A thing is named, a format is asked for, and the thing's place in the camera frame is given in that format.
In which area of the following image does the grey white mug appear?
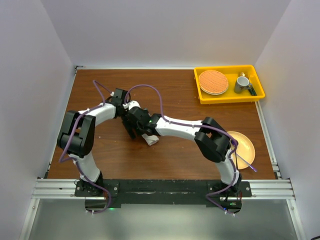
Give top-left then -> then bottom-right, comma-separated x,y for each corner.
234,76 -> 252,94

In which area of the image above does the aluminium frame rail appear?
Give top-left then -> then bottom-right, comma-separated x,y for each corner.
252,101 -> 296,200

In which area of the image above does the yellow plastic tray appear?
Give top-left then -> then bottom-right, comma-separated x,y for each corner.
194,65 -> 266,105

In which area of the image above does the iridescent purple spoon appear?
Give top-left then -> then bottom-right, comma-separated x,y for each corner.
230,139 -> 239,148

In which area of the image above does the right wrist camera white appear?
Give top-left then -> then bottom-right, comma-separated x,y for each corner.
122,100 -> 140,111

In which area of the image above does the cream yellow plate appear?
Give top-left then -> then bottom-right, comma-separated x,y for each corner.
227,131 -> 256,170

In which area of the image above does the white cloth napkin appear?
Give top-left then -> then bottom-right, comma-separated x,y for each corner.
141,133 -> 159,146

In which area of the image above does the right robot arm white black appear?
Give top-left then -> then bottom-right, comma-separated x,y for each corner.
122,105 -> 242,197

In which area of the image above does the dark green utensil in tray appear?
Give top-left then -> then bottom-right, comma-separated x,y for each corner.
248,86 -> 257,96

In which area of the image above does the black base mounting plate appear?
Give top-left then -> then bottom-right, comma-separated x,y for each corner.
74,179 -> 252,213

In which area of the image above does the orange patterned plate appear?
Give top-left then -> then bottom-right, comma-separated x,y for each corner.
198,70 -> 229,95

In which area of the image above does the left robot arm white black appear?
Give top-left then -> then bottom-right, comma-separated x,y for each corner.
57,88 -> 131,196

